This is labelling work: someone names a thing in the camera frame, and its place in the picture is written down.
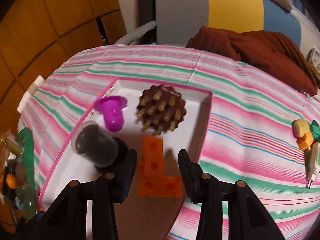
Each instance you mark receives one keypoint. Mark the pink green striped blanket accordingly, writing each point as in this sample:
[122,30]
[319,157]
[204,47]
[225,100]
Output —
[250,135]

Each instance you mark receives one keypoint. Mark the yellow patterned egg shaped toy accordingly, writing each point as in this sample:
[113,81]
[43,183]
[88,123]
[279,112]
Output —
[301,128]

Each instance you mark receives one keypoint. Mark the grey yellow blue cushion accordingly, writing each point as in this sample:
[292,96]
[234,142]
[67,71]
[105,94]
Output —
[232,7]

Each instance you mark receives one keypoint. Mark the rust brown quilt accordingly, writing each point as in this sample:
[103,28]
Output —
[262,52]

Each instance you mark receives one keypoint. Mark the clear jar with black lid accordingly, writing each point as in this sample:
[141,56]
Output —
[97,147]

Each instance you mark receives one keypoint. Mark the pink white tray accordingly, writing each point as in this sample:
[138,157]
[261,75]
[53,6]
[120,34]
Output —
[195,120]

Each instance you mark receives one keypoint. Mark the clear plastic container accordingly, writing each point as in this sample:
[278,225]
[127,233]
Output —
[10,142]

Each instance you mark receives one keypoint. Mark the orange holed block toy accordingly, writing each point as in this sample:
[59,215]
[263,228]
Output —
[152,165]

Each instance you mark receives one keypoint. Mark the green glass round table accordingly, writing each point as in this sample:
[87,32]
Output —
[27,145]

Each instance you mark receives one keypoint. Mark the grey armrest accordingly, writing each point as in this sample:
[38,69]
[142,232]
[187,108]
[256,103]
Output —
[135,33]

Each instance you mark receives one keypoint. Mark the orange fruit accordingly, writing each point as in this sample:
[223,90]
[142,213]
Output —
[11,180]

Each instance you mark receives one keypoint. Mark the pine cone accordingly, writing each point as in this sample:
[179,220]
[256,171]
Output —
[160,110]

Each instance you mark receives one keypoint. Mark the orange plastic toy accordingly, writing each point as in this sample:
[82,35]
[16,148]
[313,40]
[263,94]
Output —
[305,142]

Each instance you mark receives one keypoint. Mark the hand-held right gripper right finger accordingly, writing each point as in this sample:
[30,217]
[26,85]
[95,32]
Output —
[186,172]

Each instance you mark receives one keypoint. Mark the white plug-in device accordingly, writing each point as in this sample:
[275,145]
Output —
[315,160]

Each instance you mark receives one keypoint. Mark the wooden wardrobe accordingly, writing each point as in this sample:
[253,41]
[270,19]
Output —
[50,12]

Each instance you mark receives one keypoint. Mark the green plastic toy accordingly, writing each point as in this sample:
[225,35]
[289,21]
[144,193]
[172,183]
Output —
[315,128]

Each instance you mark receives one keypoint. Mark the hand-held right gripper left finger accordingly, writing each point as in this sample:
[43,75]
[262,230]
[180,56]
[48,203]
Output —
[126,177]

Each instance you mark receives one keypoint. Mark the purple plastic cup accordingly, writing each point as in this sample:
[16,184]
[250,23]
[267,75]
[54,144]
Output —
[113,115]

